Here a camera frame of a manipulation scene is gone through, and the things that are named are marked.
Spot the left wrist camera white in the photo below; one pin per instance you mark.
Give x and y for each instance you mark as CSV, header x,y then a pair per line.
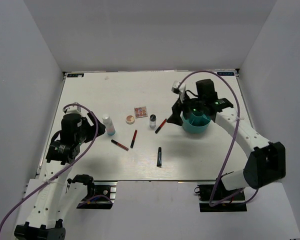
x,y
72,109

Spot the black mascara tube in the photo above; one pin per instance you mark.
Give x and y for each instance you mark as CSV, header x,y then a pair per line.
x,y
159,157

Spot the square eyeshadow palette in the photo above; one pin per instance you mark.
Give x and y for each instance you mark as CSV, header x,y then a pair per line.
x,y
140,112

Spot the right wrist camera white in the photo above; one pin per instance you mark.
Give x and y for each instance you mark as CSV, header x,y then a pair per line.
x,y
180,89

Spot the teal round organizer cup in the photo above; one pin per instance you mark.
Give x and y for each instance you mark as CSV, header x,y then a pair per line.
x,y
196,123

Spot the left table corner label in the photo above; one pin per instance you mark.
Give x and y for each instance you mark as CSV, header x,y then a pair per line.
x,y
75,75

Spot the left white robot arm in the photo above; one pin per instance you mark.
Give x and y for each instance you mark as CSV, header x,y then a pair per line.
x,y
60,193

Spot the red lip gloss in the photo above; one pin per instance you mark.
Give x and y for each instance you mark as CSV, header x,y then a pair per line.
x,y
133,139
119,145
161,126

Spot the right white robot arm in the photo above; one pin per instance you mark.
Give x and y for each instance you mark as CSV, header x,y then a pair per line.
x,y
266,160

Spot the small black cap jar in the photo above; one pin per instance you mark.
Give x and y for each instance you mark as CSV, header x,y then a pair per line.
x,y
152,121

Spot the round beige powder compact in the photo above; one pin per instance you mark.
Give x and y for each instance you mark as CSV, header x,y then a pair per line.
x,y
130,119

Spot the right table corner label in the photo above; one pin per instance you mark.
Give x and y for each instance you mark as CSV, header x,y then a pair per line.
x,y
226,73

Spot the table corner label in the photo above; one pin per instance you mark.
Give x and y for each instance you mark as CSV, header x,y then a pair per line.
x,y
75,75
226,73

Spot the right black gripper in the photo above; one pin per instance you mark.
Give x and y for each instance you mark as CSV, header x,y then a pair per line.
x,y
178,106

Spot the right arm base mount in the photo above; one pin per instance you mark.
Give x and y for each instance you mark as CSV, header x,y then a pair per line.
x,y
237,203

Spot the white cap toner bottle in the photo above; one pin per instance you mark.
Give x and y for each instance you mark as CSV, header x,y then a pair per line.
x,y
108,123

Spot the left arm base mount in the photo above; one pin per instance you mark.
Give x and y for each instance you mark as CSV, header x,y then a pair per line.
x,y
99,194

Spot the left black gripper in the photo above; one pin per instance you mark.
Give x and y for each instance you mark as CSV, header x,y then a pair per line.
x,y
85,122

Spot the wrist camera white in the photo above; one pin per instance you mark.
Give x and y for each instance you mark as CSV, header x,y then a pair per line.
x,y
72,109
180,89

